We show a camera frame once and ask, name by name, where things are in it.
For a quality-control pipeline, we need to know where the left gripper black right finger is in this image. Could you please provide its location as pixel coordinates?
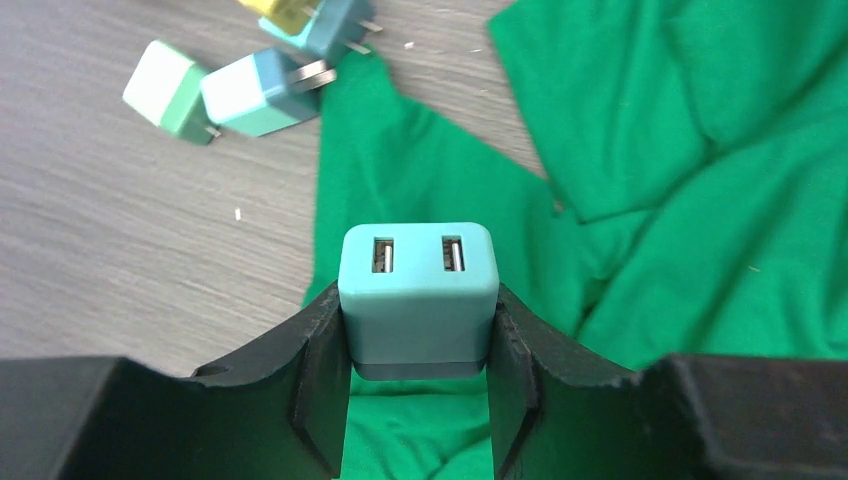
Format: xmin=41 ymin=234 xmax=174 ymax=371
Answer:
xmin=487 ymin=288 xmax=847 ymax=479

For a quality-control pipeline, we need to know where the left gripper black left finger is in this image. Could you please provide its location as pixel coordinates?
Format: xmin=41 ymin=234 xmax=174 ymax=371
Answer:
xmin=1 ymin=286 xmax=351 ymax=479

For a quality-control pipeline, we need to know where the teal plug adapter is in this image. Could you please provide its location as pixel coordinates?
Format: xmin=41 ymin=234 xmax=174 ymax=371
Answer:
xmin=200 ymin=47 xmax=337 ymax=137
xmin=258 ymin=0 xmax=383 ymax=67
xmin=337 ymin=222 xmax=500 ymax=381

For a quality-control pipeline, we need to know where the light green plug adapter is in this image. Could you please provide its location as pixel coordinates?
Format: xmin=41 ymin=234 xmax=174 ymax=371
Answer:
xmin=122 ymin=40 xmax=221 ymax=145

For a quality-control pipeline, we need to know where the yellow plug adapter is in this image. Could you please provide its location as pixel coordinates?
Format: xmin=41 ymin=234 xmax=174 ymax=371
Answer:
xmin=239 ymin=0 xmax=321 ymax=35

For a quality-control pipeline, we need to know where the green t-shirt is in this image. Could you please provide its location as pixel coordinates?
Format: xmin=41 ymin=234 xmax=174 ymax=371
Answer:
xmin=301 ymin=0 xmax=848 ymax=480

